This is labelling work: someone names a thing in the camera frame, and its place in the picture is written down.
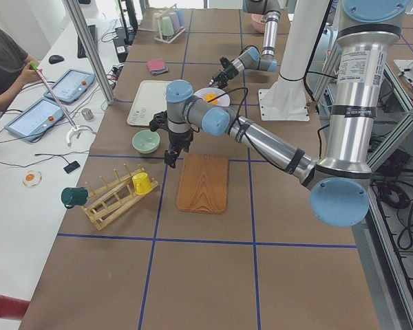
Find pink grabber stick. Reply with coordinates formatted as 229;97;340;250
30;61;96;146

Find dark green mug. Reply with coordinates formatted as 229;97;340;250
61;187;89;209

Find wooden cutting board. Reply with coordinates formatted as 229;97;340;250
176;154;229;214

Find pink bowl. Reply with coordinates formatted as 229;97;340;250
251;14;266;34

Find red cylinder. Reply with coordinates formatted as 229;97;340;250
0;294;30;320

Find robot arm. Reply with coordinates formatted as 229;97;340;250
209;0;281;89
149;1;408;227

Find aluminium frame post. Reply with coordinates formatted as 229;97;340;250
63;0;114;105

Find upper teach pendant tablet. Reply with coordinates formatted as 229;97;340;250
51;69;95;105

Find green plastic cup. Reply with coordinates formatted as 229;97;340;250
161;16;174;39

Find teach pendant tablet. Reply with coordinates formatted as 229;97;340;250
51;69;95;105
5;98;64;142

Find yellow mug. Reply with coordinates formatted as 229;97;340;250
132;172;152;195

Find cream bear tray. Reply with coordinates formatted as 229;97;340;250
127;80;170;127

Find small metal cylinder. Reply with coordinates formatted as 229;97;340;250
81;108;94;122

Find wooden dish rack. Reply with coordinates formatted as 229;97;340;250
81;164;159;230

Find green ceramic bowl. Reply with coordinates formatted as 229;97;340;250
131;129;160;154

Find fried egg toy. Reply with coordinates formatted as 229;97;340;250
23;170;42;188

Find white wire cup rack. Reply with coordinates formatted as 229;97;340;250
153;4;186;44

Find purple plastic cup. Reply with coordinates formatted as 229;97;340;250
168;12;180;32

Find lower teach pendant tablet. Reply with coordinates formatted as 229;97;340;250
5;98;64;142

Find seated person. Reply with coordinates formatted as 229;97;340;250
0;29;40;112

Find small black device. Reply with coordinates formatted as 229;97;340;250
63;161;81;174

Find orange fruit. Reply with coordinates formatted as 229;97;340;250
204;93;218;104

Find black computer mouse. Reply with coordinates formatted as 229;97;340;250
48;54;65;64

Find pink and grey cloths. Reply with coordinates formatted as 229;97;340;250
146;58;169;76

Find blue plastic cup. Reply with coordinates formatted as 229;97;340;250
175;8;186;27

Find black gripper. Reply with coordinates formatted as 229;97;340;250
149;111;194;168
209;57;239;88

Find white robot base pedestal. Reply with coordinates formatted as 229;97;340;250
259;0;330;122

